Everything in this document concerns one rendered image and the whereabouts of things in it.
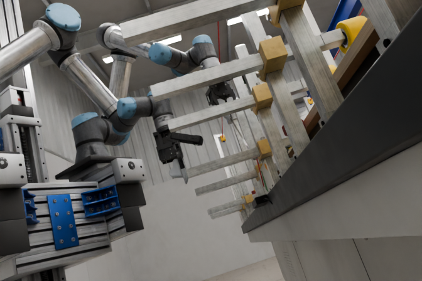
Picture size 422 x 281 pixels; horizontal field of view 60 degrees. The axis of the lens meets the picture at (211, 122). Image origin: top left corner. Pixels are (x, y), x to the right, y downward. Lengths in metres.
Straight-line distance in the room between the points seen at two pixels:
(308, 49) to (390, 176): 0.25
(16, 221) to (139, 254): 8.11
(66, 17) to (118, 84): 0.44
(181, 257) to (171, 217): 0.93
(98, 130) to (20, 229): 0.61
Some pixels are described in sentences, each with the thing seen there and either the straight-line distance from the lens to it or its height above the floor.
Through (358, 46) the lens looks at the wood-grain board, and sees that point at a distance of 0.86.
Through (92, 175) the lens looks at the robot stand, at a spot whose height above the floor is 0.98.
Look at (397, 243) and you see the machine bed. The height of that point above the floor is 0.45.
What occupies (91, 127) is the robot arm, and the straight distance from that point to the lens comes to 1.61.
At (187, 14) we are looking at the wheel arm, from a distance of 0.63.
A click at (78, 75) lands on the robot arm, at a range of 1.48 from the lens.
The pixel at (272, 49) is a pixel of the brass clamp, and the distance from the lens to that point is 0.84.
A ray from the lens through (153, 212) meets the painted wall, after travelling 9.16.
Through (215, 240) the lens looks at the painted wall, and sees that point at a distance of 8.94.
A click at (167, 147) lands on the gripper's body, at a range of 1.30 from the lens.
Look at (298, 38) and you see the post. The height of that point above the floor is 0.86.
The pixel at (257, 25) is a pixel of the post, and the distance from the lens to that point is 0.96.
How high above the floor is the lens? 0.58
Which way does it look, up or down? 18 degrees up
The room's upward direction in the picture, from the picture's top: 18 degrees counter-clockwise
